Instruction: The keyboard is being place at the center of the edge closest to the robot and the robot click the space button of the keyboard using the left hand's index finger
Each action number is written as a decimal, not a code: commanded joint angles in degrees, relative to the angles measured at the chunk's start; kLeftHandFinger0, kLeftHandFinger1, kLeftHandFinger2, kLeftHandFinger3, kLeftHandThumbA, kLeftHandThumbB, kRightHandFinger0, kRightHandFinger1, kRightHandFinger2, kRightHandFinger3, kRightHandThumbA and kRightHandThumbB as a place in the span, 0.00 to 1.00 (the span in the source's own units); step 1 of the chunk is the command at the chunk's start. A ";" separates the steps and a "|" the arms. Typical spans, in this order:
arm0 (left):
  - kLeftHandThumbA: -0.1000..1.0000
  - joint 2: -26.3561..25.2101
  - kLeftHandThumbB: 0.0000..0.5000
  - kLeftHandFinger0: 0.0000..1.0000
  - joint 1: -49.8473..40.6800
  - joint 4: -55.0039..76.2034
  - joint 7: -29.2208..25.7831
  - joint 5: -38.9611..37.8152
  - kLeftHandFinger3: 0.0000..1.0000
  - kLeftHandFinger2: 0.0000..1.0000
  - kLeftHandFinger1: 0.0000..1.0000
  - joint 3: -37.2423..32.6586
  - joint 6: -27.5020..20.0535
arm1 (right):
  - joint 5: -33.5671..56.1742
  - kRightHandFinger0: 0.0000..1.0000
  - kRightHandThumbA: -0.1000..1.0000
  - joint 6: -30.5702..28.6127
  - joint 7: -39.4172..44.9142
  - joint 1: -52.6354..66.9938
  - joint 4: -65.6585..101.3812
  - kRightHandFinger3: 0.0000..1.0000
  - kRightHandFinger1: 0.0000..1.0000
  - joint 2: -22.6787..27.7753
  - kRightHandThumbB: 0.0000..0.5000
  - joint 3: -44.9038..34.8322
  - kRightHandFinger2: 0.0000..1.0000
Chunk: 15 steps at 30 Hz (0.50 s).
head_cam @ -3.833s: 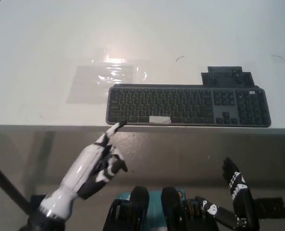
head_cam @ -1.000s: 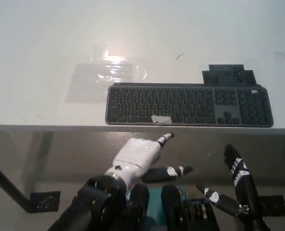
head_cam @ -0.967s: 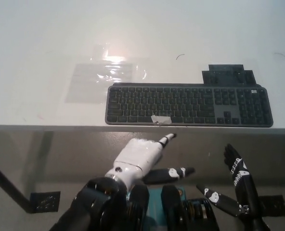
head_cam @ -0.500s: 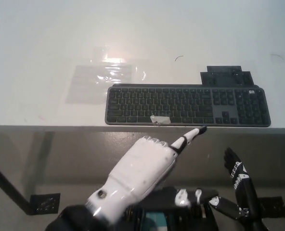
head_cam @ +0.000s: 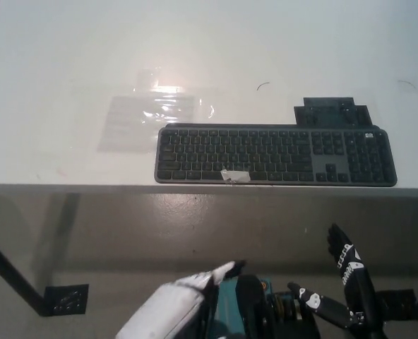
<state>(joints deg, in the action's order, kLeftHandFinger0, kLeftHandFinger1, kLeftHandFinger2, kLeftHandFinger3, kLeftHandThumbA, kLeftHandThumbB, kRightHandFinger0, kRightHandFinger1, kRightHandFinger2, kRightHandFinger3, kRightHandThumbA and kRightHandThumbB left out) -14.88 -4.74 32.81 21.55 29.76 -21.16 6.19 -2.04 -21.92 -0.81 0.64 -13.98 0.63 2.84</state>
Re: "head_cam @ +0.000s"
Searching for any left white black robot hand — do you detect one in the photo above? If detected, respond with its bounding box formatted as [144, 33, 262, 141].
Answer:
[116, 260, 248, 339]

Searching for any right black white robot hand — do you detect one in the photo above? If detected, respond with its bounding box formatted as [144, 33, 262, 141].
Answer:
[287, 222, 387, 339]

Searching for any white tape strip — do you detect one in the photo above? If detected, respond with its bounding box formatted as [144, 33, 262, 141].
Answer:
[220, 168, 251, 185]

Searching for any dark grey wireless keyboard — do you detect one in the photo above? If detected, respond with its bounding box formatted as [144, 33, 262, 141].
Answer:
[154, 122, 399, 187]

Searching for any black teal robot body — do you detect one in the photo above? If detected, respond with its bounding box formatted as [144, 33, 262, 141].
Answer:
[198, 273, 323, 339]

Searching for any black floor tape patch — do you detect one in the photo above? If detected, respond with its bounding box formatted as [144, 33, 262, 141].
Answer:
[373, 288, 417, 314]
[44, 283, 90, 316]

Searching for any black table leg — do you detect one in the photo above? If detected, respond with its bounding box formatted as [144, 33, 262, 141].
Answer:
[0, 229, 52, 317]

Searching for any clear plastic sheet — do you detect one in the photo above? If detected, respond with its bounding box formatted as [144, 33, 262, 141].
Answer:
[95, 69, 217, 155]

